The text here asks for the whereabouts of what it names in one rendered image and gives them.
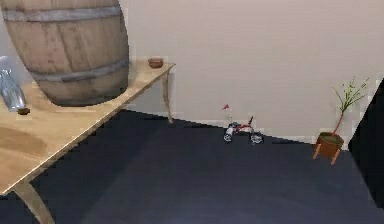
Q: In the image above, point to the large black furniture piece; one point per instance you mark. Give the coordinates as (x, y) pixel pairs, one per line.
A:
(370, 143)

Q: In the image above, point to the small red toy bicycle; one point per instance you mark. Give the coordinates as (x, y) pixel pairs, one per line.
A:
(242, 130)

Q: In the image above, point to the small brown bowl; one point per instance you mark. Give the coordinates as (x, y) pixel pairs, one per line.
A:
(155, 62)

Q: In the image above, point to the light wooden table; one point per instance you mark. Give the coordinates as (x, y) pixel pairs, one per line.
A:
(66, 126)

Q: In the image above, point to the brown wooden barrel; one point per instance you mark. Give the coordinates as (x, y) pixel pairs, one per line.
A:
(73, 50)

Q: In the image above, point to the house plant in brown pot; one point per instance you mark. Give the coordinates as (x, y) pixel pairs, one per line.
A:
(330, 144)

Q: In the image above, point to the clear glass bottle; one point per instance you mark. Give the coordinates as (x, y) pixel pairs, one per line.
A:
(11, 91)

